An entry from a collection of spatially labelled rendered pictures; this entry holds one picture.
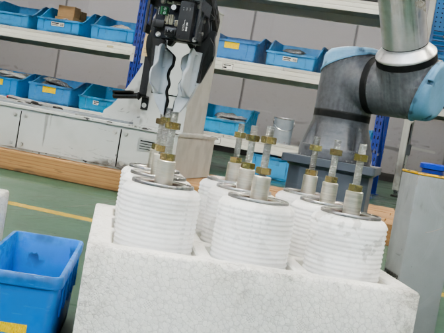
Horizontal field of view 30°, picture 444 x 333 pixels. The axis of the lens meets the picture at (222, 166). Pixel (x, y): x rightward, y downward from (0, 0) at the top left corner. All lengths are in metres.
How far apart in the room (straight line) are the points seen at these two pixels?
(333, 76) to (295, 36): 8.03
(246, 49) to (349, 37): 3.76
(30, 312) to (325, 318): 0.35
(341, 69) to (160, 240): 0.80
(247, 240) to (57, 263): 0.42
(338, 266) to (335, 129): 0.69
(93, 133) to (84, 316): 2.48
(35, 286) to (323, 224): 0.35
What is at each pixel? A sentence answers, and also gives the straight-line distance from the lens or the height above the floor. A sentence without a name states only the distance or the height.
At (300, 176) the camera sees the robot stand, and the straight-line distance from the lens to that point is 1.65.
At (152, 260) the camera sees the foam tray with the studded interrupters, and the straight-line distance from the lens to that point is 0.93.
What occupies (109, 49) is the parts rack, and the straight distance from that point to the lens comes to 6.25.
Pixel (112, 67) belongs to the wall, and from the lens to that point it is 10.29.
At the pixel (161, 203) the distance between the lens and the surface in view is 0.95.
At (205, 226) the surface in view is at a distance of 1.11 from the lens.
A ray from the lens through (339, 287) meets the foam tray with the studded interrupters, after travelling 0.97.
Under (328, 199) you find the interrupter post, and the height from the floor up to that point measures 0.26.
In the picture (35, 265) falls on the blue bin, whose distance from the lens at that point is 1.32.
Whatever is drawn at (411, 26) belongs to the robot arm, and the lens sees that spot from 1.57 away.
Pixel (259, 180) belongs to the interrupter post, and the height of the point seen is 0.28.
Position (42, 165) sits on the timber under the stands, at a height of 0.04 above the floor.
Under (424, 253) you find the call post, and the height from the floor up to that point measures 0.20.
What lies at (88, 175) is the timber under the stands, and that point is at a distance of 3.32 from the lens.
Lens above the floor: 0.34
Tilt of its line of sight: 3 degrees down
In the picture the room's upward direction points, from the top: 10 degrees clockwise
